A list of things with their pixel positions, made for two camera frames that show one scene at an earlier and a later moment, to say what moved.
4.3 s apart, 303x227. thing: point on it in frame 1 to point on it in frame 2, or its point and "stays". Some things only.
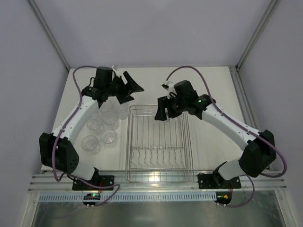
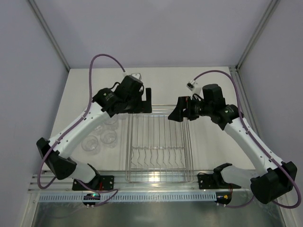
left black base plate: (100, 180) stays
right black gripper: (167, 107) to (185, 109)
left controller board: (91, 196) stays
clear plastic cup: (110, 118) stays
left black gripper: (123, 88) to (143, 105)
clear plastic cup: (109, 138) stays
